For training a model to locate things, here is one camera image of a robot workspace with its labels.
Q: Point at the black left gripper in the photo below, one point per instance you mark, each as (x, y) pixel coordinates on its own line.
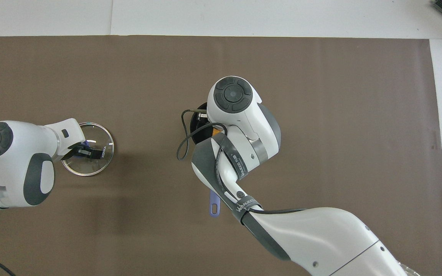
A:
(69, 155)

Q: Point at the glass lid with purple knob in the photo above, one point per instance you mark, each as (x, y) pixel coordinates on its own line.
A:
(90, 132)

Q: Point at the yellow toy corn cob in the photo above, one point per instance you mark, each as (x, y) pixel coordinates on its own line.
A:
(216, 132)

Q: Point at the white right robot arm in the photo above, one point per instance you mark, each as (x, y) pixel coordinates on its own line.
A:
(320, 230)

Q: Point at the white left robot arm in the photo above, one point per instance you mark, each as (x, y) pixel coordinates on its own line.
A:
(14, 153)

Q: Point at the brown table mat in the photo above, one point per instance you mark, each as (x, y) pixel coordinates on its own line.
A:
(320, 96)

